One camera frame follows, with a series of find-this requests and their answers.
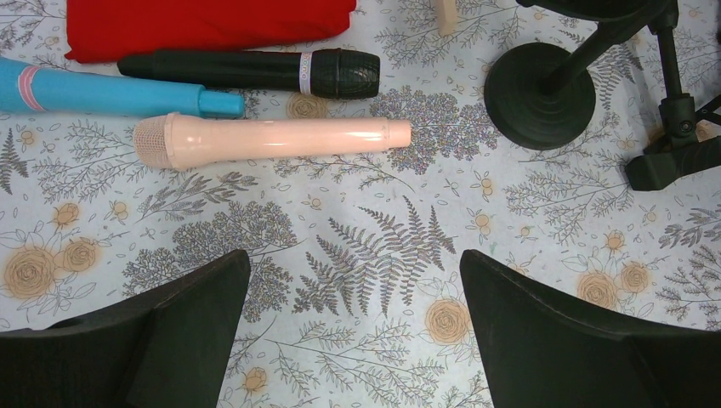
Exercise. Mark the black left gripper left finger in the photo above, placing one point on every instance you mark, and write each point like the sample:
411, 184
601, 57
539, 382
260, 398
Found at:
166, 347

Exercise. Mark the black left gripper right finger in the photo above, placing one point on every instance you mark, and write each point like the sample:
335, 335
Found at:
541, 347

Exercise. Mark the peach pink microphone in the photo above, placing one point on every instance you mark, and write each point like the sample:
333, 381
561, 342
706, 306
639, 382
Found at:
180, 142

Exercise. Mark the black clip microphone stand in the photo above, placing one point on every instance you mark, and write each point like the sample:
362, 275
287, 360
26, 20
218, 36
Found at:
678, 152

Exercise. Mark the black round base stand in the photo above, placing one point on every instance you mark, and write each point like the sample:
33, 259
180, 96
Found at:
541, 96

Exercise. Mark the blue microphone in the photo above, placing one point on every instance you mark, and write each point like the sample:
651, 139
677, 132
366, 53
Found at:
27, 89

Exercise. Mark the red folded cloth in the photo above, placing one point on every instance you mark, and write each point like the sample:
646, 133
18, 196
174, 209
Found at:
106, 31

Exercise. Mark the wooden rack frame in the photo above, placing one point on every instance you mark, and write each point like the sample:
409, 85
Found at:
447, 16

